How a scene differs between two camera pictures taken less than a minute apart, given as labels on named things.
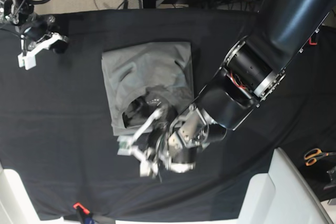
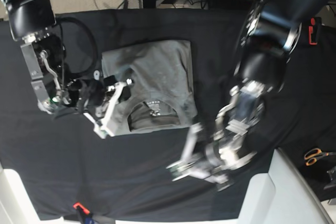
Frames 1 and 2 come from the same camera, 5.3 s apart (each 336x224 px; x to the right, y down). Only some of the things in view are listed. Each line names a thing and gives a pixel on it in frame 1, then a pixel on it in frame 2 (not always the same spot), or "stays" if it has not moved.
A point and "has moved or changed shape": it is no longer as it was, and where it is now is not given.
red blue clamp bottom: [83, 212] stays
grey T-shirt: [132, 71] has moved or changed shape
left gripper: [18, 9] → [54, 89]
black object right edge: [332, 173] stays
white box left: [16, 206] stays
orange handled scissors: [312, 156] stays
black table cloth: [55, 137] stays
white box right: [282, 195] stays
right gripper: [179, 144] → [237, 127]
